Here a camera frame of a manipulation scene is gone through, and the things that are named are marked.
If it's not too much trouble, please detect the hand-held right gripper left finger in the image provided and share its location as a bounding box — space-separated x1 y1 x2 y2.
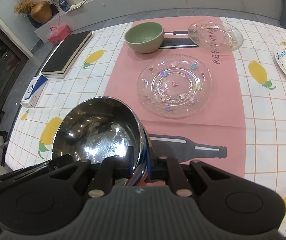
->
49 146 135 198

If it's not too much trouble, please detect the pink printed placemat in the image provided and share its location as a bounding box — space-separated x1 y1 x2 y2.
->
104 17 246 179

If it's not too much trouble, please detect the golden round vase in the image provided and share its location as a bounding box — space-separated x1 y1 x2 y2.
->
30 1 53 23

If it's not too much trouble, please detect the dried yellow flower bunch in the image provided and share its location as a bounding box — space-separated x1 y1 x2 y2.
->
13 0 36 14

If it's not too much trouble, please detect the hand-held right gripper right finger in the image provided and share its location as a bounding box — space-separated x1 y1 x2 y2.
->
146 156 223 197

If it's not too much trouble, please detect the pink plastic basket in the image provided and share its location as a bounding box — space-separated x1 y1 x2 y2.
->
46 25 71 46

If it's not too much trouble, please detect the blue patterned ceramic vase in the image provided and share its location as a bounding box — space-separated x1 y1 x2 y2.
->
58 0 71 12

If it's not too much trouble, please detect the large clear glass plate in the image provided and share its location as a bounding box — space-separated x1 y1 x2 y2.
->
137 54 213 118

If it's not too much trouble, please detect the stainless steel bowl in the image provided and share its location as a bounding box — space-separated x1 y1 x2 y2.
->
51 96 149 187

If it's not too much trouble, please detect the checked lemon print tablecloth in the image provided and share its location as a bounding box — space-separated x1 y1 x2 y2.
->
5 17 286 238

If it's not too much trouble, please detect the blue and white box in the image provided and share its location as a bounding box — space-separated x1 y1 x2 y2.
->
20 75 48 108

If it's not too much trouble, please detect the green ceramic bowl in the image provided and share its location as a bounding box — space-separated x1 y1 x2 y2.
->
124 22 164 54

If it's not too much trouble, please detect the black notebook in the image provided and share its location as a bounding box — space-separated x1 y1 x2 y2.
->
40 31 93 78

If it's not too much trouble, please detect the small clear glass plate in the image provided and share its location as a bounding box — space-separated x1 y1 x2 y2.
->
188 19 244 53

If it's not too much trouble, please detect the open white booklet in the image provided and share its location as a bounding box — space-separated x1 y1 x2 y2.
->
64 0 87 13

